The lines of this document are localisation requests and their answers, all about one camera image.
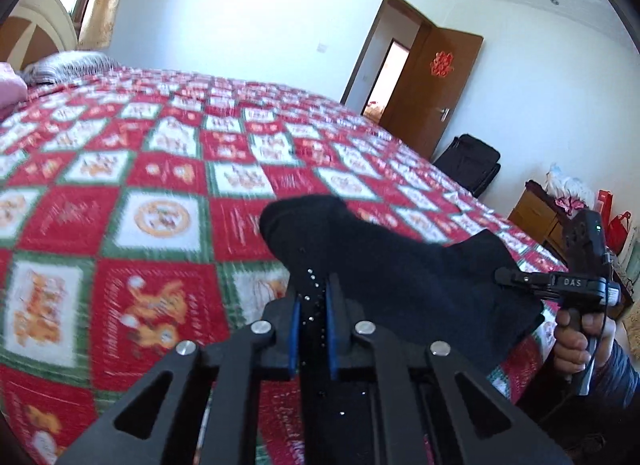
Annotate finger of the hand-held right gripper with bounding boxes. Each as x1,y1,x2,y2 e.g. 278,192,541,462
494,266,551,292

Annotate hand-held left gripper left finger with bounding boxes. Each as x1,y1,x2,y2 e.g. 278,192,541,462
55,295,302,465

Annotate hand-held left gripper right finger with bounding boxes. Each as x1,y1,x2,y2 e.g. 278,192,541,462
325,272,576,465

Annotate black pants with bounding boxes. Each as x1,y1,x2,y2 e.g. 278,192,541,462
259,195,546,465

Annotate person's right forearm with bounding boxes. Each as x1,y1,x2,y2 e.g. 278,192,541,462
590,340,640,411

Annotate person's right hand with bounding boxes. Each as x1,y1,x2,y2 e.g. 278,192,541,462
554,309,618,384

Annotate wooden bedside cabinet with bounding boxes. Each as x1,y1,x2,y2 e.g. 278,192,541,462
507,180,571,257

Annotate red gift bag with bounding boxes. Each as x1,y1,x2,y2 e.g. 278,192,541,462
607,211,632,256

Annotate red box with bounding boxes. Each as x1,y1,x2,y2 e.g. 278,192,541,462
595,189,614,236

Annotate white plastic bag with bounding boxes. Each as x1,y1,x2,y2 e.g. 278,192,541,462
545,162,596,210

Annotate black suitcase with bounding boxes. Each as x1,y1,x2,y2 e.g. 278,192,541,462
432,134,502,198

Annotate brown wooden door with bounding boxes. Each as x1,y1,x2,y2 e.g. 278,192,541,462
378,22,485,160

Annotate red checked printed blanket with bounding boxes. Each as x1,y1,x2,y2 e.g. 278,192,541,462
0,65,563,465

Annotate red paper door decoration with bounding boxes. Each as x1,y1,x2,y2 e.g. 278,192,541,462
430,50,453,78

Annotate grey striped pillow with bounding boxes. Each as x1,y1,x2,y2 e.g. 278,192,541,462
22,51,121,86

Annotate pink folded quilt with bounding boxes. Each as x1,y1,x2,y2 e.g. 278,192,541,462
0,62,28,118

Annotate cream and brown headboard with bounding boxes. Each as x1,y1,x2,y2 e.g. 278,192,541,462
0,0,78,73

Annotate brown door frame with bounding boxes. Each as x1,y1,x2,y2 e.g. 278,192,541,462
341,0,433,118

